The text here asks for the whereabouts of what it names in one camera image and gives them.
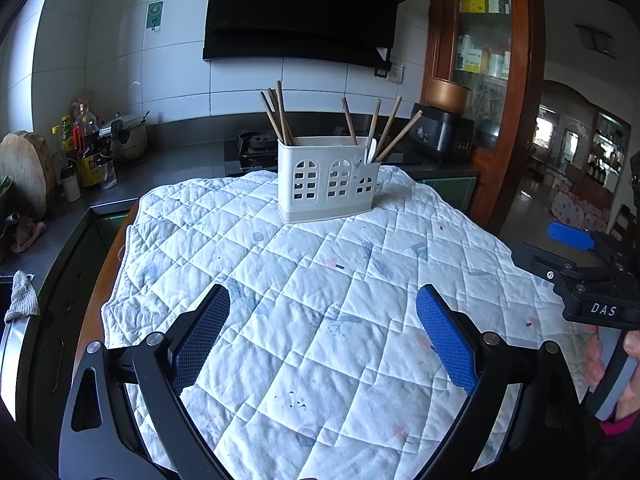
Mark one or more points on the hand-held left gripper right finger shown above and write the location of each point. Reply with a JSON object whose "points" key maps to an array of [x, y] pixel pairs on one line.
{"points": [[447, 340]]}

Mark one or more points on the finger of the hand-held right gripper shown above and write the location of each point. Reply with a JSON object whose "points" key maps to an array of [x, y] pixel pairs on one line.
{"points": [[555, 266], [570, 235]]}

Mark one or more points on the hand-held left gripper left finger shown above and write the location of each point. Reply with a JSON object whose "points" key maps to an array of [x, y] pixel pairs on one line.
{"points": [[202, 340]]}

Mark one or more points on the wooden chopstick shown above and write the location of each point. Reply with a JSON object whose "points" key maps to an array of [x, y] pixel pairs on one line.
{"points": [[278, 112], [390, 122], [266, 105], [402, 132], [349, 120], [273, 102], [280, 91]]}

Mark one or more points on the white plastic utensil holder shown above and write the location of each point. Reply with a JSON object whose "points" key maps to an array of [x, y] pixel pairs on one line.
{"points": [[325, 185]]}

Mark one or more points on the person's right forearm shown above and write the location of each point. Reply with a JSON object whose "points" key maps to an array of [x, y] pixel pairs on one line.
{"points": [[622, 427]]}

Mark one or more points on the person's right hand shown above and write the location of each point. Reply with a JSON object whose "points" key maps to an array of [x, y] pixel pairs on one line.
{"points": [[631, 385]]}

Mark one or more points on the pink patterned chair cushion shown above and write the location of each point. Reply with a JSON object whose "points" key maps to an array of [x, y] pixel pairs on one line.
{"points": [[582, 212]]}

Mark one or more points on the white quilted blanket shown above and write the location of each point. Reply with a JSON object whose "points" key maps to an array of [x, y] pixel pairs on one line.
{"points": [[320, 285]]}

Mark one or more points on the wooden glass-door cabinet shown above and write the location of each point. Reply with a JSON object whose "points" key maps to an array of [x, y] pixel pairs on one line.
{"points": [[525, 110]]}

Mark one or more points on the green lower cabinet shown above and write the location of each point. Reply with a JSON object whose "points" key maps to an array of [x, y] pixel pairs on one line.
{"points": [[445, 190]]}

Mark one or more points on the black rice cooker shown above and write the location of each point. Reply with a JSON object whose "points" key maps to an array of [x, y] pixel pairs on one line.
{"points": [[440, 132]]}

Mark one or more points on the grey white dishcloth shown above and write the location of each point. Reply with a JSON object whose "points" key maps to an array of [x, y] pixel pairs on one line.
{"points": [[22, 297]]}

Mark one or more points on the copper cooking pot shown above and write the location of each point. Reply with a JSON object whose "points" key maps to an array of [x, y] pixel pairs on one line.
{"points": [[447, 95]]}

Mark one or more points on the small glass jar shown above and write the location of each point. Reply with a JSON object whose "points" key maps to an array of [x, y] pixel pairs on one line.
{"points": [[108, 172]]}

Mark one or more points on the black gas stove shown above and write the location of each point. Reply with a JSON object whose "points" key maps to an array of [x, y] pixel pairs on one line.
{"points": [[255, 152]]}

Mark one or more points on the ginger root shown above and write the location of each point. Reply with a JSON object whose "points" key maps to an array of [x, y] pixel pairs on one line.
{"points": [[27, 236]]}

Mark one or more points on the white seasoning jar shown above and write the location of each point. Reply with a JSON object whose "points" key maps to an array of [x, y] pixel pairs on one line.
{"points": [[70, 185]]}

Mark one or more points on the metal pot with lid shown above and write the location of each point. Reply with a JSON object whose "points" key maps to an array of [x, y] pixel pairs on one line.
{"points": [[125, 140]]}

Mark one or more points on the large cooking oil bottle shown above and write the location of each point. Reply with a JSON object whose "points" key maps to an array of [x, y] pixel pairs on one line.
{"points": [[89, 155]]}

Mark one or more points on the round wooden cutting board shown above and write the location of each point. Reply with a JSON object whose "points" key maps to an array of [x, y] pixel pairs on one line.
{"points": [[25, 175]]}

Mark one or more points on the yellow-capped bottle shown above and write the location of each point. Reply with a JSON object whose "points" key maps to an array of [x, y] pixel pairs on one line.
{"points": [[66, 135]]}

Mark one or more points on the yellow box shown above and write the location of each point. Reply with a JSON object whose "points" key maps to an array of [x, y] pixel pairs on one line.
{"points": [[472, 1]]}

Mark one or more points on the black range hood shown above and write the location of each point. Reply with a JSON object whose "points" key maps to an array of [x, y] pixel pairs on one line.
{"points": [[310, 10]]}

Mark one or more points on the white wall socket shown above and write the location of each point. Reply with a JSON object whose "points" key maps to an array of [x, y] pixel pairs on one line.
{"points": [[396, 73]]}

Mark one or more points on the black wall switch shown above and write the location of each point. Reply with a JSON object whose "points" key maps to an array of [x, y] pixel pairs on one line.
{"points": [[381, 71]]}

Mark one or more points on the green wall hook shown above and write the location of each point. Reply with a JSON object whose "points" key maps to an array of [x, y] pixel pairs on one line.
{"points": [[154, 14]]}

